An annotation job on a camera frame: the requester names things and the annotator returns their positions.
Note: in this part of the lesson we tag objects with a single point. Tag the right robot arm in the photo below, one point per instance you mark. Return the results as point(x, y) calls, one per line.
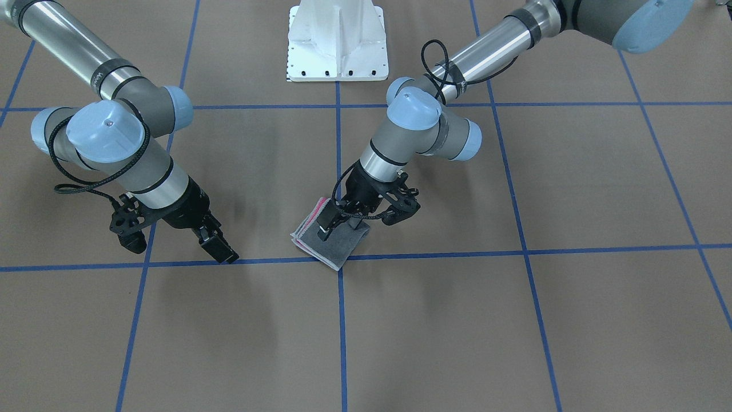
point(114, 139)

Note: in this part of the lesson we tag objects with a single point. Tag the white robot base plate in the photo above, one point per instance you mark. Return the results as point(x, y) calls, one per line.
point(336, 41)

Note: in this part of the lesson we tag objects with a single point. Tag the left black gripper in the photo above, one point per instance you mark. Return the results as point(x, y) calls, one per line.
point(362, 185)

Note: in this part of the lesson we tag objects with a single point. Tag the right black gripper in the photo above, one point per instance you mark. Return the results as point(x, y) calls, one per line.
point(191, 207)

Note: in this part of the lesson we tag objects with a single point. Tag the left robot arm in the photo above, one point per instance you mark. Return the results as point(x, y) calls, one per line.
point(418, 121)

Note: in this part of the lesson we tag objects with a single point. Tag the pink and grey towel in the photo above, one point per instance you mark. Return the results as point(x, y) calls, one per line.
point(340, 243)

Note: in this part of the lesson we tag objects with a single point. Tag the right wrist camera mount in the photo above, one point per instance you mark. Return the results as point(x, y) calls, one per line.
point(128, 223)

